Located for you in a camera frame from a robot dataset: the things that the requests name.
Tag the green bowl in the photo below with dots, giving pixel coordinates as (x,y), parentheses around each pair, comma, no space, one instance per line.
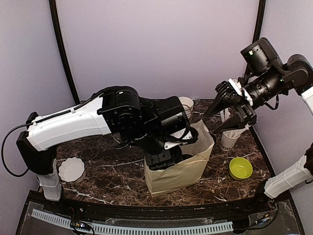
(240,168)

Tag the black plastic cup lid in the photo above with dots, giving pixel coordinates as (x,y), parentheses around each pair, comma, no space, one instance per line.
(186,156)

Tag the cream paper bag with handles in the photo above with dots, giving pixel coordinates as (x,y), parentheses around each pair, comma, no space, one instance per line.
(186,172)

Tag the left black frame post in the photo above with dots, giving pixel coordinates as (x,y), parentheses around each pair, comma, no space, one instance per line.
(62,50)

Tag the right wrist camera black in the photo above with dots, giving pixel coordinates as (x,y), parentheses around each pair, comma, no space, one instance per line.
(261,56)

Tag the right black frame post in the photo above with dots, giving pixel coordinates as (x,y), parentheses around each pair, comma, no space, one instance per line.
(259,20)

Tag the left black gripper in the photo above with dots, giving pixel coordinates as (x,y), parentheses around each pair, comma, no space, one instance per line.
(155,162)

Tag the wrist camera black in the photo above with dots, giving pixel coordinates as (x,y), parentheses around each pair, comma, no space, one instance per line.
(261,56)
(171,114)

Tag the white scalloped bowl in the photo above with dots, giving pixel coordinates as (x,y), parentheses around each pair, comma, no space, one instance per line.
(72,170)

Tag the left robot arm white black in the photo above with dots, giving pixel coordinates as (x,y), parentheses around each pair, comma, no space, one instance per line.
(151,125)

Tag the black frame post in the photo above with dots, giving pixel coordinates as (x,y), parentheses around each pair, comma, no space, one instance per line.
(62,50)
(259,20)

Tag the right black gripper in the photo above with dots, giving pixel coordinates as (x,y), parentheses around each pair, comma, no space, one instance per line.
(239,120)

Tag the white cup holding straws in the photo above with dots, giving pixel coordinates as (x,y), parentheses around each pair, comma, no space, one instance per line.
(227,142)

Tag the stack of paper cups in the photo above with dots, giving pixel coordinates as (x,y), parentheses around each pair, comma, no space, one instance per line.
(188,105)

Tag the bundle of wrapped straws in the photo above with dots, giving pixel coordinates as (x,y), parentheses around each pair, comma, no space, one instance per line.
(225,114)

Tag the white cable duct strip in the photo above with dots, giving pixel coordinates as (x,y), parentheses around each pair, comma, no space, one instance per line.
(104,229)

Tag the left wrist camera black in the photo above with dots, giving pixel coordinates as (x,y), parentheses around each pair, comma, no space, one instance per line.
(171,114)

